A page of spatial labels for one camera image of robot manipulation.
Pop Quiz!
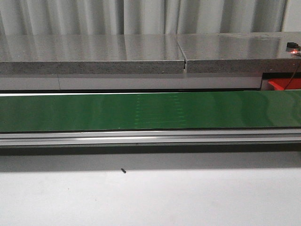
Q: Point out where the green conveyor belt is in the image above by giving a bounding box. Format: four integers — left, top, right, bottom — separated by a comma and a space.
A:
0, 90, 301, 133

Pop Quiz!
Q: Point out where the grey stone counter slab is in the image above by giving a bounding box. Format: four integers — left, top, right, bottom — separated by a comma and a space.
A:
176, 32, 301, 73
0, 34, 185, 75

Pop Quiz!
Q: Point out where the grey stone counter left slab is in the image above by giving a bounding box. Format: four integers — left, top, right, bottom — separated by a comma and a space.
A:
0, 34, 185, 75

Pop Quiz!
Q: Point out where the white pleated curtain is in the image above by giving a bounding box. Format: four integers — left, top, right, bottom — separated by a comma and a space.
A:
0, 0, 287, 35

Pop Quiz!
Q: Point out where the aluminium conveyor frame rail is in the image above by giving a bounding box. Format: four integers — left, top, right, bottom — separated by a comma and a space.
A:
0, 128, 301, 147

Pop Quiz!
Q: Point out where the thin sensor cable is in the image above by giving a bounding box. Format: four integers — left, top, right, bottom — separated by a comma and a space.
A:
283, 53, 301, 90

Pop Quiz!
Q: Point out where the small black sensor red light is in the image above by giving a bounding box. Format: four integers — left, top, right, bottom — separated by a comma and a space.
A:
286, 42, 301, 56

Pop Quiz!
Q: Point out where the red bin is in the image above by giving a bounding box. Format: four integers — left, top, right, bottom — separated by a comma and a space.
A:
268, 78, 301, 90

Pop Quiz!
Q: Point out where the grey stone counter right slab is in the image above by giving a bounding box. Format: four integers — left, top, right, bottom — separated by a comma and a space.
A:
176, 32, 301, 73

